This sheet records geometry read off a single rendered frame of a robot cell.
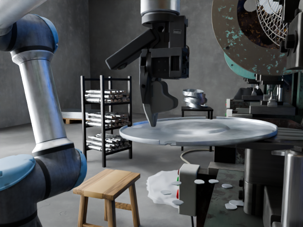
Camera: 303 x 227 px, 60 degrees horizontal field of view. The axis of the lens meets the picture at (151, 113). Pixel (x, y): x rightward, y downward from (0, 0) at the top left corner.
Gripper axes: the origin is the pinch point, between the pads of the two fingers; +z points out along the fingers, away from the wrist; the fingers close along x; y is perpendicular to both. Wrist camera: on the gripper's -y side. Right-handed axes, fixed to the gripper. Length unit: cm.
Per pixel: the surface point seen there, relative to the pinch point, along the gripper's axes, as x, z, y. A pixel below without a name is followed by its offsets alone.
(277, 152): -15.3, 1.0, 21.8
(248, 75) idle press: 305, -17, 25
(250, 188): -4.9, 9.9, 19.3
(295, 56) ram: -3.9, -11.7, 25.0
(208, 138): -8.7, 1.1, 12.8
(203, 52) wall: 660, -88, -82
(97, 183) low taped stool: 69, 46, -54
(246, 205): -4.7, 13.1, 18.9
